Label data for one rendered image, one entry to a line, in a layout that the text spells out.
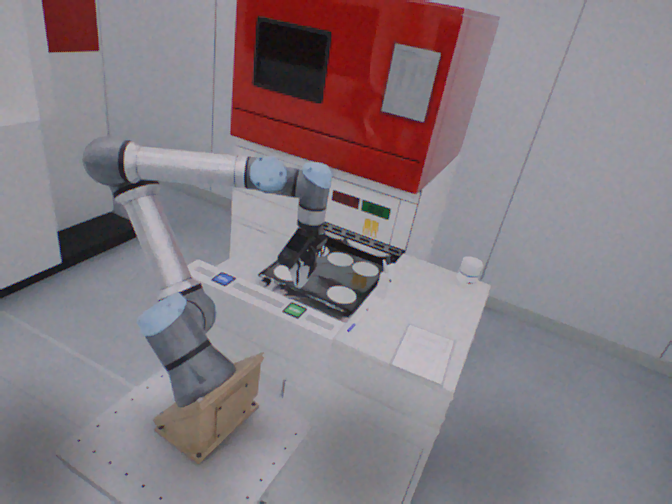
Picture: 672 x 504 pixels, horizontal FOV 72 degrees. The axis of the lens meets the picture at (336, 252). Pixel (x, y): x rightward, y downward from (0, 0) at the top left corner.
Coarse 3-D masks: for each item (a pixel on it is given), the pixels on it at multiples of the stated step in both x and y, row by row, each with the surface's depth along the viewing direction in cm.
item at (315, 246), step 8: (304, 224) 121; (312, 232) 124; (320, 232) 128; (312, 240) 127; (320, 240) 128; (312, 248) 124; (320, 248) 131; (304, 256) 126; (312, 256) 126; (320, 256) 130
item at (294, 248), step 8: (296, 232) 123; (304, 232) 123; (288, 240) 121; (296, 240) 121; (304, 240) 121; (288, 248) 120; (296, 248) 120; (304, 248) 122; (280, 256) 119; (288, 256) 118; (296, 256) 119; (280, 264) 120; (288, 264) 118
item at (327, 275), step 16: (352, 256) 184; (272, 272) 164; (320, 272) 170; (336, 272) 171; (352, 272) 173; (304, 288) 159; (320, 288) 161; (352, 288) 164; (368, 288) 165; (336, 304) 154; (352, 304) 155
